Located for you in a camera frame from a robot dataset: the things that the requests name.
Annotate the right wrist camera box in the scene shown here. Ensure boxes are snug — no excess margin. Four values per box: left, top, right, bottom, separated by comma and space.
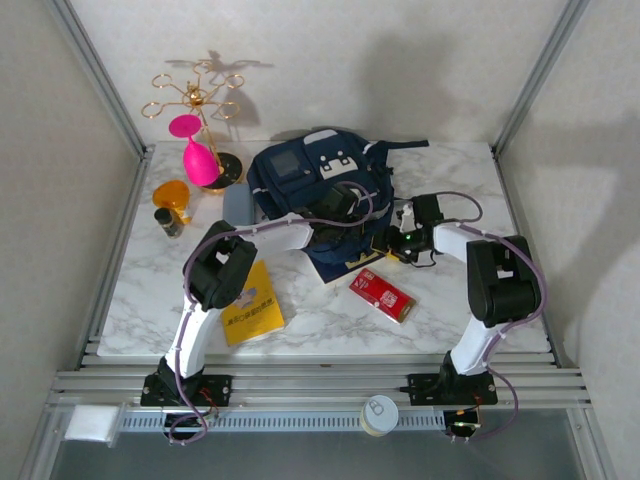
397, 193, 445, 226

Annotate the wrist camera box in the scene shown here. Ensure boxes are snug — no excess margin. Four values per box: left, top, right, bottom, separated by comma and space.
318, 182, 362, 217
397, 193, 445, 226

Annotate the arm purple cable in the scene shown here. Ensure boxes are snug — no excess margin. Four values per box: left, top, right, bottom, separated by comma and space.
167, 180, 376, 446
434, 191, 549, 444

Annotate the grey-blue pencil case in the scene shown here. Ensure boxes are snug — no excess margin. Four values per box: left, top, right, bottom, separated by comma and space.
222, 183, 259, 226

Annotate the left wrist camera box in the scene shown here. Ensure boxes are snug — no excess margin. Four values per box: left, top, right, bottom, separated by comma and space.
318, 182, 362, 217

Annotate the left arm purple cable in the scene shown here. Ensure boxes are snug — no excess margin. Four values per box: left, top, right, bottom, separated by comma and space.
167, 180, 376, 446

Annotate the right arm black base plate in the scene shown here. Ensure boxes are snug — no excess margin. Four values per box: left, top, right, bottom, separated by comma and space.
408, 372, 499, 406

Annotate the aluminium frame post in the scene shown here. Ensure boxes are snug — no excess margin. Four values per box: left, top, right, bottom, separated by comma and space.
42, 0, 154, 156
492, 0, 591, 154

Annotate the grey slotted cable duct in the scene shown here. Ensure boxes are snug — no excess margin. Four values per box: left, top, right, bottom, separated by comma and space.
119, 410, 446, 432

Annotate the aluminium side rail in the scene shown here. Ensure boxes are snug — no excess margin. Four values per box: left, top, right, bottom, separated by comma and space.
74, 144, 154, 371
492, 144, 571, 371

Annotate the tin can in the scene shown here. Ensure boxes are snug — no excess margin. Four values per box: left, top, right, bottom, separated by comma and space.
360, 394, 400, 438

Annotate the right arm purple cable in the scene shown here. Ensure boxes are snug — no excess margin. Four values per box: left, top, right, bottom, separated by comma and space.
434, 191, 549, 444

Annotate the pink wine glass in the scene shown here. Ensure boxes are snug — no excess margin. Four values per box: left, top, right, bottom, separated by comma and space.
168, 113, 221, 187

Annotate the navy blue backpack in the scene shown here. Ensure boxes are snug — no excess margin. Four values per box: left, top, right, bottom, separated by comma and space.
247, 127, 431, 266

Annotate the aluminium frame cross rail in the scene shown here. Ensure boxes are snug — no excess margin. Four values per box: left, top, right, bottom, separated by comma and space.
44, 349, 594, 414

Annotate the yellow cartoon book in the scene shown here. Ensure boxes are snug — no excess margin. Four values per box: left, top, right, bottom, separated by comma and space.
219, 258, 287, 348

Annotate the black electronics board with LED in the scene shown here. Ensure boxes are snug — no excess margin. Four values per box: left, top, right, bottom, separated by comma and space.
163, 413, 211, 446
443, 409, 484, 444

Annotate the small dark bottle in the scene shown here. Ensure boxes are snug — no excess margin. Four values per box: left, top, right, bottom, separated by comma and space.
153, 207, 184, 240

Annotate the gold wire glass rack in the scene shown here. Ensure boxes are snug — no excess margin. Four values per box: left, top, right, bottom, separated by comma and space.
141, 58, 246, 195

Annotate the orange wine glass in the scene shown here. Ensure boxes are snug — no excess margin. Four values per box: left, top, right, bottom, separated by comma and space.
152, 179, 194, 225

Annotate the white foam block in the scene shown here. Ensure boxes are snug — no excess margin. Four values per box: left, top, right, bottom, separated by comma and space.
63, 405, 121, 444

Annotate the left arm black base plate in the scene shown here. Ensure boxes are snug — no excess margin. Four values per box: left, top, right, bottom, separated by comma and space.
139, 374, 234, 407

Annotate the red packet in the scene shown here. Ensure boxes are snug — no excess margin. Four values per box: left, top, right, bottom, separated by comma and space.
348, 267, 417, 325

